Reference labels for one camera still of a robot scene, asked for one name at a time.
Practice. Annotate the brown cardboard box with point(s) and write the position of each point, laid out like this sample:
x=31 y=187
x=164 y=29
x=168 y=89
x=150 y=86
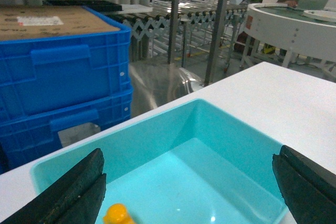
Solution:
x=29 y=22

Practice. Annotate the blue crate with cardboard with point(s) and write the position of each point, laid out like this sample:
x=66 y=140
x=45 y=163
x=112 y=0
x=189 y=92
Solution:
x=46 y=74

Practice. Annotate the grey laptop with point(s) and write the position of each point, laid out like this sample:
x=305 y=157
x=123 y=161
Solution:
x=311 y=4

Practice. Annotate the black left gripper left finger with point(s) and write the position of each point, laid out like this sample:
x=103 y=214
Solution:
x=76 y=197

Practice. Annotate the black flat tray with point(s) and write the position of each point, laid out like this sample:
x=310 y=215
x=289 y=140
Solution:
x=97 y=5

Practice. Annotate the white round rotary table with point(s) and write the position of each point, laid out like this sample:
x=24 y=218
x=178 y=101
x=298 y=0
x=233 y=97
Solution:
x=297 y=32

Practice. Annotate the teal plastic tray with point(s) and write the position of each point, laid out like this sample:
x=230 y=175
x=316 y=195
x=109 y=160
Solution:
x=193 y=163

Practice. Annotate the yellow two-stud toy block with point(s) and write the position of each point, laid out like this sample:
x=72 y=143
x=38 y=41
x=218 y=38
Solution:
x=118 y=214

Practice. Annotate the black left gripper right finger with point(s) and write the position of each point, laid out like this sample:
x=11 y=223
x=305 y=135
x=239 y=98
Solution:
x=307 y=188

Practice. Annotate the expandable roller conveyor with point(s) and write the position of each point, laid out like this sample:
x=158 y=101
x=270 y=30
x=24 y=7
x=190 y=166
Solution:
x=150 y=27

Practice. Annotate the lower right blue crate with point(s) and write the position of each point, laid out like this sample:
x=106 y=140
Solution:
x=25 y=140

